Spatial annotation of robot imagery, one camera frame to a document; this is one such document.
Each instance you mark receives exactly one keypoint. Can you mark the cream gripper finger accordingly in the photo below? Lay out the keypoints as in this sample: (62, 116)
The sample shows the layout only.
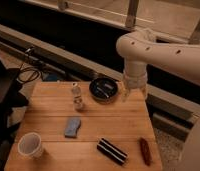
(126, 94)
(144, 90)

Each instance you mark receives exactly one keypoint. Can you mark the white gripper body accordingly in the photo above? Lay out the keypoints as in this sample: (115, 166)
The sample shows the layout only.
(134, 74)

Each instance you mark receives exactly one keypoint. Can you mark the black white striped eraser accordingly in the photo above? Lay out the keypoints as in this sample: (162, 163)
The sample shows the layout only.
(112, 151)

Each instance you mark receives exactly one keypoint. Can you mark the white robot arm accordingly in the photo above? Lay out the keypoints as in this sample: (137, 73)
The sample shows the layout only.
(138, 49)

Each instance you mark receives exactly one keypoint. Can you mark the black round bowl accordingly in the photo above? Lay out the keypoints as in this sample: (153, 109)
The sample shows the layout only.
(103, 89)

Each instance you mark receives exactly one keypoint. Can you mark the small clear plastic bottle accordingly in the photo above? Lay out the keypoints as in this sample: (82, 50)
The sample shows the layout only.
(77, 97)

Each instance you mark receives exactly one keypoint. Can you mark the red pocket knife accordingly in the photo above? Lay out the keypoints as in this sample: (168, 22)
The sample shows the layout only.
(145, 150)

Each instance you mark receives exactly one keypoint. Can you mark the blue sponge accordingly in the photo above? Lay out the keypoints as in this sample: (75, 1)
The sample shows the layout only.
(72, 126)

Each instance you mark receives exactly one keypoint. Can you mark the black equipment at left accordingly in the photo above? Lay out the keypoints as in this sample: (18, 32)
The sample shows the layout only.
(10, 97)

